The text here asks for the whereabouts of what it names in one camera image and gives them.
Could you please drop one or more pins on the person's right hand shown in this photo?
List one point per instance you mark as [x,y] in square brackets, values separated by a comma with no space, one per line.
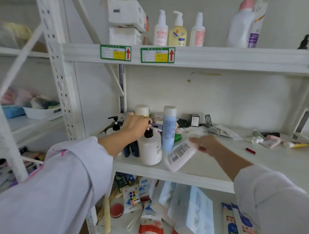
[208,145]

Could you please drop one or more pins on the person's left hand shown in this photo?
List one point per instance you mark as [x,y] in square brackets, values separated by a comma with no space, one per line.
[134,126]

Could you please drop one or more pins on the person's left fingers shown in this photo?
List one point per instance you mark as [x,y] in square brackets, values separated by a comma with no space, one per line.
[147,123]

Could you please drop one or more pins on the person's right fingers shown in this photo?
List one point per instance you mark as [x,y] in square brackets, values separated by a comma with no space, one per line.
[199,141]

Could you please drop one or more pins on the white tube with barcode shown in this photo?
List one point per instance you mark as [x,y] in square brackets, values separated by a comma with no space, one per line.
[179,155]

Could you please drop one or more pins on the white bottle with black pump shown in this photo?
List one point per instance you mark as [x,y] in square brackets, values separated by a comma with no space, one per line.
[150,150]

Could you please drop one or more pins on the person's right forearm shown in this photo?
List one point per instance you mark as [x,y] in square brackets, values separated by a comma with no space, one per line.
[265,188]

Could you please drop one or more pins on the person's left forearm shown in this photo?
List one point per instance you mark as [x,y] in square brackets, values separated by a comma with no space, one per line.
[60,183]

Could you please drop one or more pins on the purple stick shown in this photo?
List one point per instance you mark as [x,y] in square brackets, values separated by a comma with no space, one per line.
[157,124]

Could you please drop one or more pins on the white cylindrical bottle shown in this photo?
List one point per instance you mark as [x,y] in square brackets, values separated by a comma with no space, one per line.
[142,110]

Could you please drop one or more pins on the small black box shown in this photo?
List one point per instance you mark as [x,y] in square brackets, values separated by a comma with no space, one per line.
[194,120]

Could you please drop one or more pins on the green capped tube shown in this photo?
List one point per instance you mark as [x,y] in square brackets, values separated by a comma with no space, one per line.
[178,138]

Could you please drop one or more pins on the tall blue bottle white cap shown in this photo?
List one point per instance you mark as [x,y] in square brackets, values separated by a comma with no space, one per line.
[169,130]

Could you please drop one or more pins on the black pouch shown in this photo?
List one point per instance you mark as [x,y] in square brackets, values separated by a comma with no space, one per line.
[183,122]

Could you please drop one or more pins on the white paper packet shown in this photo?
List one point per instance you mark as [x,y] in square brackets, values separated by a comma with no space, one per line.
[223,132]

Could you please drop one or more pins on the dark blue bottle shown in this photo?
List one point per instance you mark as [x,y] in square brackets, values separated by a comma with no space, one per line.
[134,149]
[126,150]

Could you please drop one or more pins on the small bottle with black pump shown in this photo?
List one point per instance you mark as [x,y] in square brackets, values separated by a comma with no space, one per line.
[115,125]

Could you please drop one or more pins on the red lipstick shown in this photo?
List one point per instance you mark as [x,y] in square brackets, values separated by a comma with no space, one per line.
[250,151]

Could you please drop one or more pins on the small white tube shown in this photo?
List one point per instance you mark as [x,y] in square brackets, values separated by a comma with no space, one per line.
[254,139]

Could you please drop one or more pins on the dark green box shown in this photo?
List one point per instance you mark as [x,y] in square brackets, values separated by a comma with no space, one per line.
[124,180]

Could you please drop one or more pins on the small blue white packet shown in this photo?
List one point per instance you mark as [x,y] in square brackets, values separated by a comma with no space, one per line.
[144,189]

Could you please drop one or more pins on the green shelf label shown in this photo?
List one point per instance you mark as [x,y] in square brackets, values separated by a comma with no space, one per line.
[157,55]
[115,52]

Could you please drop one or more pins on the large blue white tissue pack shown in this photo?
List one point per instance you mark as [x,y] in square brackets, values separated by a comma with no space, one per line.
[193,212]

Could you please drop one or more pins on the black tube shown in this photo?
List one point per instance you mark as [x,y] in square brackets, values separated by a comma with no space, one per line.
[270,134]

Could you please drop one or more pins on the pink tube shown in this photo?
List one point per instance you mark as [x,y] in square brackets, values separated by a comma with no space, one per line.
[271,142]

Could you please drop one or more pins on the puzzle cube packet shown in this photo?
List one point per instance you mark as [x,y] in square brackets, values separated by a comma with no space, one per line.
[132,197]

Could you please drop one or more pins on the white metal shelving rack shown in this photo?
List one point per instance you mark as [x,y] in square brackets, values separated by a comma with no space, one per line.
[193,56]

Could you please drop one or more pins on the white pump bottle red label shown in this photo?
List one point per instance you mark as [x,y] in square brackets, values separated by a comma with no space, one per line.
[161,33]

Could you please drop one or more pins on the red round container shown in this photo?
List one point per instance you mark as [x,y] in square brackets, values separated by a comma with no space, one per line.
[116,210]

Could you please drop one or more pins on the yellow pump bottle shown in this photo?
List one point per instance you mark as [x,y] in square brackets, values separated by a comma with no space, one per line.
[177,35]

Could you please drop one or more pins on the white tube yellow end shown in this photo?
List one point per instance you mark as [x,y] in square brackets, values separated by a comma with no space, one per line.
[294,145]

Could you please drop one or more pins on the red white packet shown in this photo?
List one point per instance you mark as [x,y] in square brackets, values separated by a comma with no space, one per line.
[149,224]

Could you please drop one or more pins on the wooden stick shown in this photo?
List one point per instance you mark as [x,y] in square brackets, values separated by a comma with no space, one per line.
[106,214]

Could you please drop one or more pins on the white pump bottle pink label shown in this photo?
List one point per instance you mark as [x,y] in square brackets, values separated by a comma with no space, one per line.
[197,33]

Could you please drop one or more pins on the white plastic basket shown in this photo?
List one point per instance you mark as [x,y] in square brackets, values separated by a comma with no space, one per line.
[43,112]

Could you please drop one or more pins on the large white bottle pink cap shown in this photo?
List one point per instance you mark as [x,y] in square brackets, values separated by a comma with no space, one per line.
[239,29]

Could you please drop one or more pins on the pile of colourful cloths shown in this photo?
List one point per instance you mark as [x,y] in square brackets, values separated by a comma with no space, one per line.
[26,98]

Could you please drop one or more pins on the pile of assorted small items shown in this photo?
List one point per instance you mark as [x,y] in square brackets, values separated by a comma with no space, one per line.
[21,164]

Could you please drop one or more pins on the blue plastic box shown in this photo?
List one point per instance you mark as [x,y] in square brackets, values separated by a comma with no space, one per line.
[13,112]

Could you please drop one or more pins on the yellow plastic bag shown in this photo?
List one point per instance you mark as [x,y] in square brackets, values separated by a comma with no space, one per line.
[15,33]

